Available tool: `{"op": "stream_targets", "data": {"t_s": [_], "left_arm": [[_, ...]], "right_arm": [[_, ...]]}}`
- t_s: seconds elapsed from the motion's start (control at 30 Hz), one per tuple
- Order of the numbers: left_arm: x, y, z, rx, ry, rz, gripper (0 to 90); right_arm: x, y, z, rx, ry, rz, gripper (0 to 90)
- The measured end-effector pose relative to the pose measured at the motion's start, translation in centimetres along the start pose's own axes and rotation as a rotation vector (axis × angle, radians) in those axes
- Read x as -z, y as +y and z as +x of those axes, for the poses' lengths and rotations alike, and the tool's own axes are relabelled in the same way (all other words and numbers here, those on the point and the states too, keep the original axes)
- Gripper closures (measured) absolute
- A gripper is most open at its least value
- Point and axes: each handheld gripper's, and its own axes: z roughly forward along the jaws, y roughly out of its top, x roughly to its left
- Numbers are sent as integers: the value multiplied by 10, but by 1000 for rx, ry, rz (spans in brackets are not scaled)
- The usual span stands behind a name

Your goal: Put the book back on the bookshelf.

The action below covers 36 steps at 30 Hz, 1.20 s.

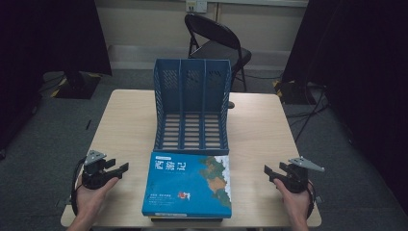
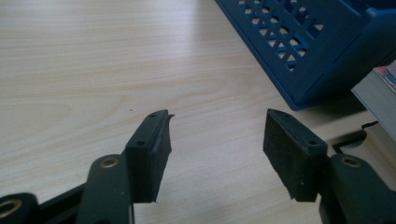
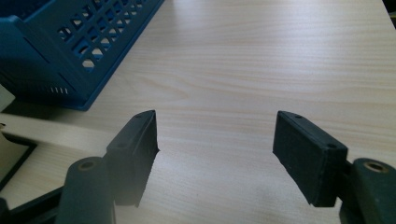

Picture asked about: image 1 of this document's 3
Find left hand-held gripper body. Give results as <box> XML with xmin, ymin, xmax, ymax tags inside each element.
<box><xmin>81</xmin><ymin>149</ymin><xmax>120</xmax><ymax>191</ymax></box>

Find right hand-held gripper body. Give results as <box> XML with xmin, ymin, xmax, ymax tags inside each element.
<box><xmin>282</xmin><ymin>156</ymin><xmax>325</xmax><ymax>194</ymax></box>

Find blue book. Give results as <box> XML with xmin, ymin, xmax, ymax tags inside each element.
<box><xmin>141</xmin><ymin>151</ymin><xmax>233</xmax><ymax>219</ymax></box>

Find black book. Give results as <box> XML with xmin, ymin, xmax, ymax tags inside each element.
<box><xmin>150</xmin><ymin>217</ymin><xmax>224</xmax><ymax>223</ymax></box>

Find blue plastic file rack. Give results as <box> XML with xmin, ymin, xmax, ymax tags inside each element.
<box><xmin>153</xmin><ymin>58</ymin><xmax>233</xmax><ymax>157</ymax></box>

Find person's right hand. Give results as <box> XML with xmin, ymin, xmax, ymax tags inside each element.
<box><xmin>273</xmin><ymin>178</ymin><xmax>313</xmax><ymax>222</ymax></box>

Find person's left hand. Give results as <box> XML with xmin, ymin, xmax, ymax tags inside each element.
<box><xmin>75</xmin><ymin>177</ymin><xmax>120</xmax><ymax>222</ymax></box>

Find black stand base yellow tape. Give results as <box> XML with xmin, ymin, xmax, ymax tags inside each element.
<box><xmin>50</xmin><ymin>70</ymin><xmax>102</xmax><ymax>100</ymax></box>
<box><xmin>272</xmin><ymin>79</ymin><xmax>323</xmax><ymax>105</ymax></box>

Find black folding chair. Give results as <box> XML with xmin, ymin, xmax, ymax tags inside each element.
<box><xmin>184</xmin><ymin>13</ymin><xmax>253</xmax><ymax>110</ymax></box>

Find right hand-held gripper black cable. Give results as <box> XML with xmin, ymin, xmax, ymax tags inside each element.
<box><xmin>306</xmin><ymin>181</ymin><xmax>318</xmax><ymax>219</ymax></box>

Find hand-held gripper black cable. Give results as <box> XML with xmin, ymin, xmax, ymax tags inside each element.
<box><xmin>306</xmin><ymin>181</ymin><xmax>318</xmax><ymax>219</ymax></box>
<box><xmin>70</xmin><ymin>157</ymin><xmax>89</xmax><ymax>217</ymax></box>

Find left hand-held gripper black cable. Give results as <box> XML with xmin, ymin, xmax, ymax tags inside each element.
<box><xmin>70</xmin><ymin>157</ymin><xmax>89</xmax><ymax>217</ymax></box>

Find black floor cables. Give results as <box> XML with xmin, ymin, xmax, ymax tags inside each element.
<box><xmin>285</xmin><ymin>86</ymin><xmax>331</xmax><ymax>143</ymax></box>

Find white wall socket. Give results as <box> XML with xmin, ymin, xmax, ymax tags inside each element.
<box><xmin>186</xmin><ymin>0</ymin><xmax>208</xmax><ymax>13</ymax></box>

